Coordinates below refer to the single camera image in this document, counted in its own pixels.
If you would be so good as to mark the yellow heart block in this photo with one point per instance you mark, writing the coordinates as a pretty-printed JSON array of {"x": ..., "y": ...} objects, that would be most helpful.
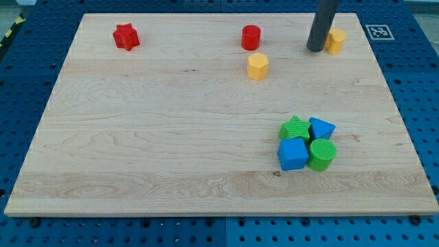
[{"x": 335, "y": 40}]

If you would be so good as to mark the light wooden board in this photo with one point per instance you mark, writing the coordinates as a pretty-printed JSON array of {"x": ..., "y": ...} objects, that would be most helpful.
[{"x": 175, "y": 127}]

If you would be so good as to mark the yellow hexagon block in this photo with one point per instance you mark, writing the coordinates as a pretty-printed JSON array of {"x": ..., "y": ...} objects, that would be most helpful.
[{"x": 257, "y": 66}]

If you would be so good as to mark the green star block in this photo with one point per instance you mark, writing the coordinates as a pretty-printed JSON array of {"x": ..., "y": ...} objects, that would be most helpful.
[{"x": 295, "y": 128}]

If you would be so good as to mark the blue cube block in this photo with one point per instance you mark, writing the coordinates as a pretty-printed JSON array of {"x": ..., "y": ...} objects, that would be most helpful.
[{"x": 292, "y": 154}]

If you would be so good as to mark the red cylinder block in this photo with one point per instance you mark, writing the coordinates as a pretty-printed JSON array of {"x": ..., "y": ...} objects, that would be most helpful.
[{"x": 250, "y": 37}]

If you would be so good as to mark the blue triangle block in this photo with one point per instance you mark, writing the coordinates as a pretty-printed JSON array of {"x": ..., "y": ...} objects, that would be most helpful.
[{"x": 320, "y": 129}]

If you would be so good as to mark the green cylinder block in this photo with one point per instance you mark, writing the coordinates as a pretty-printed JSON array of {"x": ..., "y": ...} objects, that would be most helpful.
[{"x": 321, "y": 154}]

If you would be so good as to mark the red star block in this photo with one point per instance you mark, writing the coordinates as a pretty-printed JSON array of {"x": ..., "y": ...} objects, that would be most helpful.
[{"x": 126, "y": 37}]

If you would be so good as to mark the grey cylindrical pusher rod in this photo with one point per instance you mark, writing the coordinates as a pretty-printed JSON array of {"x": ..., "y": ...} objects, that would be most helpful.
[{"x": 321, "y": 25}]

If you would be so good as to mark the white fiducial marker tag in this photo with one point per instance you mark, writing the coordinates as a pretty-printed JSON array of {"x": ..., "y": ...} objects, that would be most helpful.
[{"x": 379, "y": 32}]

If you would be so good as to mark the black bolt left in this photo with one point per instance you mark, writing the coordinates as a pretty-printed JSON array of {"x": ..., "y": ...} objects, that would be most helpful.
[{"x": 35, "y": 222}]

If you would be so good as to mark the black bolt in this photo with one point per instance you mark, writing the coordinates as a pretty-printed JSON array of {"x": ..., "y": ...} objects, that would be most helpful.
[
  {"x": 35, "y": 222},
  {"x": 415, "y": 220}
]

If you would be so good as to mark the black bolt right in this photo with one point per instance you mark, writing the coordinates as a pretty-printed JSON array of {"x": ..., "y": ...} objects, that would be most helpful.
[{"x": 415, "y": 220}]

